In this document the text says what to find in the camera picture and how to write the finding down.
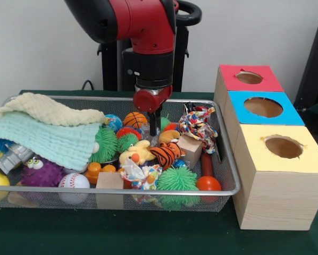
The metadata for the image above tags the brown plush toy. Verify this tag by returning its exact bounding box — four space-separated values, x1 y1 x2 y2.
158 130 181 145

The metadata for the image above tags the clear shallow mesh bin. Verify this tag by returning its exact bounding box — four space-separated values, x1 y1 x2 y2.
0 95 241 213

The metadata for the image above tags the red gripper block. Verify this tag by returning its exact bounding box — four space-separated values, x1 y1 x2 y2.
133 85 173 137

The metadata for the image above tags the green spiky ball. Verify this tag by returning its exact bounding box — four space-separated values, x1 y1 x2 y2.
157 166 199 209

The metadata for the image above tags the multicoloured rope toy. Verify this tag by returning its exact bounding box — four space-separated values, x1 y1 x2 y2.
179 105 218 155

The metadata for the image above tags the tiger striped toy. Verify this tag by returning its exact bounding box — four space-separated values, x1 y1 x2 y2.
149 141 183 169

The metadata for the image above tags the black panel stand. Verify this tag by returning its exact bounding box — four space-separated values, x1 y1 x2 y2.
294 18 318 125

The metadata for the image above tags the red maraca rattle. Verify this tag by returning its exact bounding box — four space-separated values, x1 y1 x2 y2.
196 151 222 193

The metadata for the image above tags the dark green tablecloth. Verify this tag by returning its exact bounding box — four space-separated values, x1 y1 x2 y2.
0 89 318 255

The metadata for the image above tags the cream knitted cloth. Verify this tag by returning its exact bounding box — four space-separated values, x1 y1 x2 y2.
0 92 105 126

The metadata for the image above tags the small orange basketball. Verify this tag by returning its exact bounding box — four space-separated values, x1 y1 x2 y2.
123 112 148 129

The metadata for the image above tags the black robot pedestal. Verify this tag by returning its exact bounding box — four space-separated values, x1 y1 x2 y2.
98 0 202 92

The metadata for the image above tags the white baseball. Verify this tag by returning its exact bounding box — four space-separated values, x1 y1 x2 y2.
58 173 90 205

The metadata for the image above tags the wooden box with three holes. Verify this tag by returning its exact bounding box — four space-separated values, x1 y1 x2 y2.
214 64 318 231

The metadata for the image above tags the mint knitted cloth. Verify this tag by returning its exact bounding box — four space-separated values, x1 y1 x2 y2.
0 110 102 172

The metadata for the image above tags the purple monster toy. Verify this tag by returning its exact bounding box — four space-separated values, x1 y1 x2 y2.
21 156 69 188

